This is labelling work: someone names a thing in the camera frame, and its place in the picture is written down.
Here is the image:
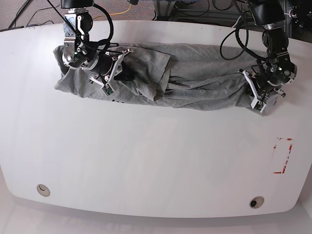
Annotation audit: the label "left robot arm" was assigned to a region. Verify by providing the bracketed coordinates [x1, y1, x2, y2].
[235, 0, 297, 106]

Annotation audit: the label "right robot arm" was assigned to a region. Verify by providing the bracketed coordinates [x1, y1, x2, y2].
[60, 0, 135, 95]

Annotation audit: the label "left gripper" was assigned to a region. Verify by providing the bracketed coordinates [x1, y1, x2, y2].
[238, 69, 286, 102]

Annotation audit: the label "black cable on floor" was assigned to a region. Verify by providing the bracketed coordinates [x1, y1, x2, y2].
[7, 0, 64, 29]

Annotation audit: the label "table cable grommet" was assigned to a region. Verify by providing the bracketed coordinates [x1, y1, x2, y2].
[37, 184, 51, 197]
[249, 196, 265, 209]

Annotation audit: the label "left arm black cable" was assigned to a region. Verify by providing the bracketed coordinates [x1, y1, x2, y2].
[219, 14, 271, 65]

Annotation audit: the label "right table cable grommet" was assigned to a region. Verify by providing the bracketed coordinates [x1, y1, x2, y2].
[249, 196, 265, 209]

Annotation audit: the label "red tape rectangle marking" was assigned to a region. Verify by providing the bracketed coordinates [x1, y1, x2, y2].
[270, 137, 293, 175]

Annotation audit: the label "yellow cable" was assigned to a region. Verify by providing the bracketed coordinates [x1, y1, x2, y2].
[94, 0, 134, 20]

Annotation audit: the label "grey Hugging Face t-shirt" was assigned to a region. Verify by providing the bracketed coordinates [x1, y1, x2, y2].
[53, 41, 280, 117]

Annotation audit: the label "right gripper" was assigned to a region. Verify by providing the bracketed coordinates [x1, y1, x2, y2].
[82, 48, 136, 89]

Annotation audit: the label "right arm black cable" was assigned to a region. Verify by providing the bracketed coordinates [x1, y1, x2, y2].
[82, 2, 119, 53]

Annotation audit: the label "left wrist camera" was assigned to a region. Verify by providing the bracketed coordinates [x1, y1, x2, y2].
[251, 97, 267, 114]

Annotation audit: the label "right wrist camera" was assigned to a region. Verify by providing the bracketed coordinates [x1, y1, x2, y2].
[101, 84, 115, 97]

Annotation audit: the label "aluminium frame rail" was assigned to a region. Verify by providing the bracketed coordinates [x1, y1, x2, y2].
[152, 0, 240, 27]

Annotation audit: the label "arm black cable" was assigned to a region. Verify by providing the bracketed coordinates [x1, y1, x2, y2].
[219, 14, 271, 65]
[82, 2, 119, 53]

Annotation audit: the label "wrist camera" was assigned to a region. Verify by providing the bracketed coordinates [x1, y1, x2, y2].
[251, 97, 267, 114]
[101, 84, 115, 97]

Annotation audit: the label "left table cable grommet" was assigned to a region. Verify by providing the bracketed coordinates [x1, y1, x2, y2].
[37, 184, 51, 197]

